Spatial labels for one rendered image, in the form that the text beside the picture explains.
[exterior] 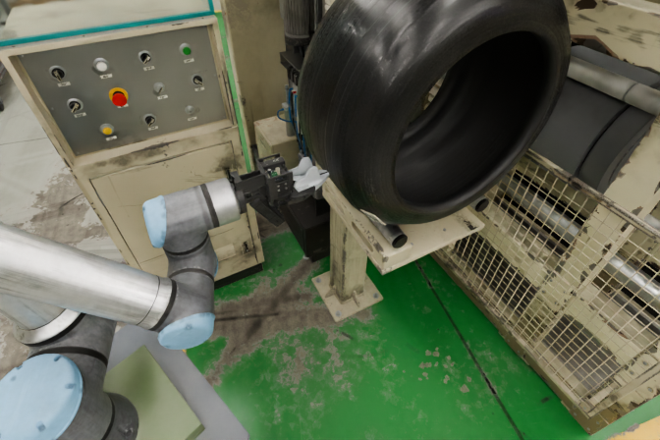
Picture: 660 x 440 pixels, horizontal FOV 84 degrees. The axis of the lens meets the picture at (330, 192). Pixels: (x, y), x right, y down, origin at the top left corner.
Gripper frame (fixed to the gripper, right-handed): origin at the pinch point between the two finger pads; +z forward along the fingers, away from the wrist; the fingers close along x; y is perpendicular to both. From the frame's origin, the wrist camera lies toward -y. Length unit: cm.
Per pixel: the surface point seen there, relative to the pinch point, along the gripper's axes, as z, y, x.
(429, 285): 68, -108, 14
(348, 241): 24, -62, 25
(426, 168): 38.3, -16.4, 6.8
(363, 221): 13.3, -22.6, 1.5
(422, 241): 27.7, -28.4, -8.3
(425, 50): 12.5, 30.2, -11.5
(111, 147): -46, -19, 66
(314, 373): -3, -109, 2
